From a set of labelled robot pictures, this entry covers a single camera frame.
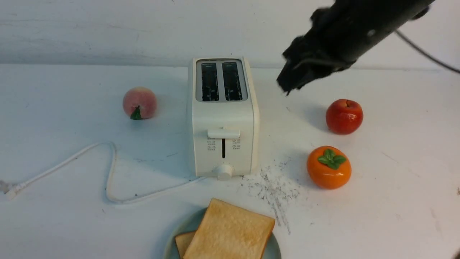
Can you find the red apple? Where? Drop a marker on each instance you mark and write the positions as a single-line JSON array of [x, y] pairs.
[[344, 116]]

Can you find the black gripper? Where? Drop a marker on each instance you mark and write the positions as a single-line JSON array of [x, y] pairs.
[[308, 59]]

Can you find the orange persimmon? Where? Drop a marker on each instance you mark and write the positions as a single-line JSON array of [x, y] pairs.
[[328, 167]]

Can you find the white two-slot toaster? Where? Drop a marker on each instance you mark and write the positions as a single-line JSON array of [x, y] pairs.
[[222, 118]]

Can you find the toast slice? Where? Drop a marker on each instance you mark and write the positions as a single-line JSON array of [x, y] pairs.
[[230, 232], [183, 241]]

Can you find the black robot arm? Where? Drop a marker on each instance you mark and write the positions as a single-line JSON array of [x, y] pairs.
[[341, 34]]

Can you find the pink peach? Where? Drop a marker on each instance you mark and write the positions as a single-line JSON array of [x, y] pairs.
[[140, 103]]

